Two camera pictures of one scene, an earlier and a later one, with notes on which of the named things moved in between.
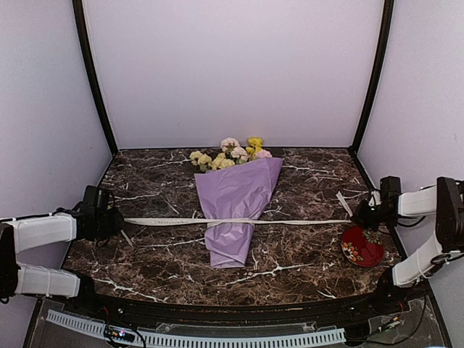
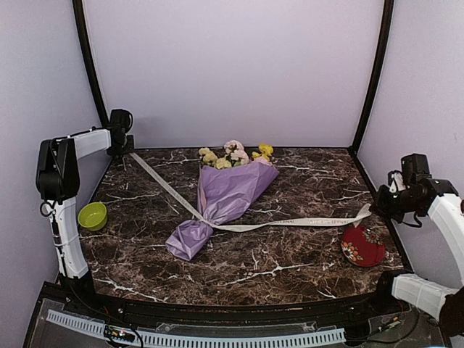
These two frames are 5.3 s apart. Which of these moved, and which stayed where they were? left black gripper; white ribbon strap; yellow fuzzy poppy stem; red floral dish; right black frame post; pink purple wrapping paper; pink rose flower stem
Moved: left black gripper; yellow fuzzy poppy stem; white ribbon strap; pink purple wrapping paper; pink rose flower stem
Stayed: right black frame post; red floral dish
